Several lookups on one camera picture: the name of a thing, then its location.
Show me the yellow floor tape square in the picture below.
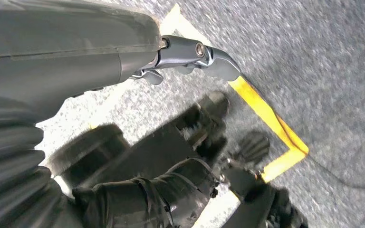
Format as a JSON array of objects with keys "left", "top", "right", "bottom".
[{"left": 89, "top": 3, "right": 310, "bottom": 184}]

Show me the black robot left foot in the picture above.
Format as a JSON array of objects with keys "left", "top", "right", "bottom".
[{"left": 219, "top": 130, "right": 309, "bottom": 228}]

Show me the thin black cable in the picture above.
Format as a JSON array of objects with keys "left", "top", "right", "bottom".
[{"left": 277, "top": 116, "right": 365, "bottom": 191}]

